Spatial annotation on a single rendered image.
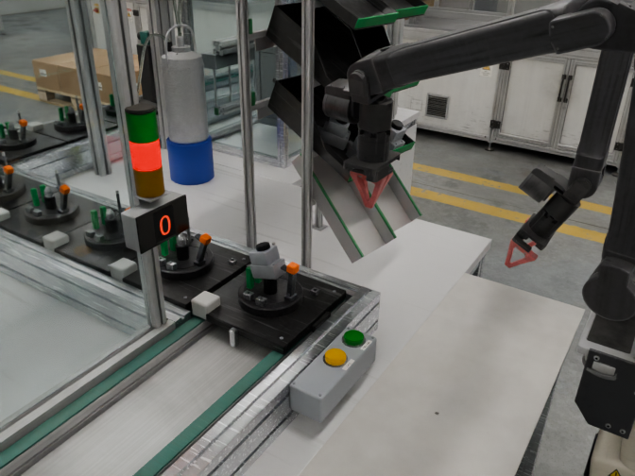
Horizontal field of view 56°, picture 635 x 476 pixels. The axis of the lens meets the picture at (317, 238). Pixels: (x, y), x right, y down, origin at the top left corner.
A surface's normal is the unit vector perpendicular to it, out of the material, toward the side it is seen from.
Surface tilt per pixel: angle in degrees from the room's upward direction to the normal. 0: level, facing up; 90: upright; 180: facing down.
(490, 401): 0
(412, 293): 0
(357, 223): 45
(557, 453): 0
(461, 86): 90
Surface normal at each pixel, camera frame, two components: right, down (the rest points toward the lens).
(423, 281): 0.01, -0.88
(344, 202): 0.53, -0.39
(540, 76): -0.54, 0.39
